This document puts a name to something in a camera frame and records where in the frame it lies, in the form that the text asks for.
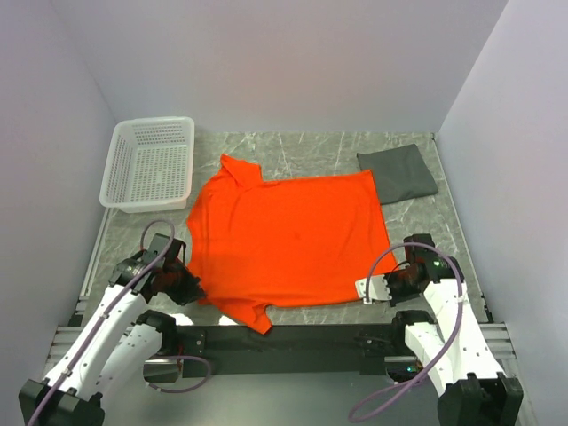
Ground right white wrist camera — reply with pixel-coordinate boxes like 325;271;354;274
355;275;391;304

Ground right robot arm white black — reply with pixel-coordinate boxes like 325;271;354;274
383;233;524;425

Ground folded dark grey t shirt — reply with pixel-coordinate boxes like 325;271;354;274
357;144;438;205

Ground aluminium rail frame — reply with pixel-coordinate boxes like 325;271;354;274
26;132;533;426

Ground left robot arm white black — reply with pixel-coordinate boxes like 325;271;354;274
19;233;212;425

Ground black base crossbar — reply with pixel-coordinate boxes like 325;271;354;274
177;324;415;375

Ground white perforated plastic basket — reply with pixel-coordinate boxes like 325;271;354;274
99;116;195;214

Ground orange t shirt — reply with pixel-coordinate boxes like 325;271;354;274
187;155;397;334

